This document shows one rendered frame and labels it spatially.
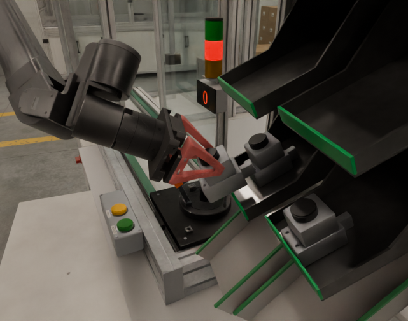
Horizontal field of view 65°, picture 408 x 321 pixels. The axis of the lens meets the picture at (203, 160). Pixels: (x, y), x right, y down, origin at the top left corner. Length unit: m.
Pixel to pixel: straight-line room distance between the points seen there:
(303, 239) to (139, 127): 0.24
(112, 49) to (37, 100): 0.11
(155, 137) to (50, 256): 0.63
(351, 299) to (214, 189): 0.25
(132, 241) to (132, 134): 0.47
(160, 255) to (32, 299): 0.31
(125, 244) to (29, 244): 0.31
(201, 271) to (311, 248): 0.41
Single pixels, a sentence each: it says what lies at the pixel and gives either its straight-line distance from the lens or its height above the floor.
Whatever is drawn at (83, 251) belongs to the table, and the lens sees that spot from 0.96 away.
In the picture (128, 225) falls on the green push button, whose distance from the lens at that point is 0.83.
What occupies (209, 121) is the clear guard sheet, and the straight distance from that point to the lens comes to 1.09.
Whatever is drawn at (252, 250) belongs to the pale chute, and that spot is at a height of 1.06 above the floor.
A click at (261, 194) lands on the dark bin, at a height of 1.21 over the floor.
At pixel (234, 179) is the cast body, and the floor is 1.24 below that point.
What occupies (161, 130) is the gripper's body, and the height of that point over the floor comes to 1.33.
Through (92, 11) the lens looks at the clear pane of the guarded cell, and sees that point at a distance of 1.99.
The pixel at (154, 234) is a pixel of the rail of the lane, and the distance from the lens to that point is 0.82.
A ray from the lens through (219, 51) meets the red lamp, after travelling 0.92.
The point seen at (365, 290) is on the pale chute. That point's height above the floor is 1.12.
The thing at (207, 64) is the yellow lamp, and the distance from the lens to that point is 0.93.
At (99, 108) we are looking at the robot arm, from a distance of 0.40.
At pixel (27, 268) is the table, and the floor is 0.86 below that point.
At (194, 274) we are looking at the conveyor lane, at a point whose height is 0.92.
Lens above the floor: 1.49
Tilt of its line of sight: 29 degrees down
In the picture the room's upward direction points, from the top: straight up
